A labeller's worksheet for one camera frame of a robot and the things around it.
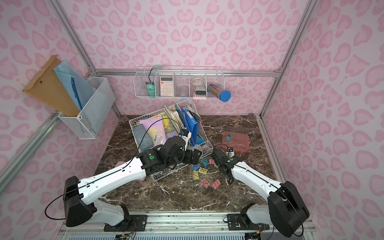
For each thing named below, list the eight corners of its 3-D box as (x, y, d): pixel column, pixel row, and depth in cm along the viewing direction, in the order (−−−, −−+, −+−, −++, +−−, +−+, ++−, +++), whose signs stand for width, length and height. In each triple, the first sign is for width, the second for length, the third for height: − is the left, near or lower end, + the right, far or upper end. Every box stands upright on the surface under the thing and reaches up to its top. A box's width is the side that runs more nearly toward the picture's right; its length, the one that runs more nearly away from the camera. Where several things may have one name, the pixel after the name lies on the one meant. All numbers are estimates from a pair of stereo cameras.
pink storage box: (222, 150, 102) (222, 147, 99) (222, 134, 111) (222, 131, 108) (249, 152, 101) (250, 149, 98) (246, 136, 110) (248, 132, 107)
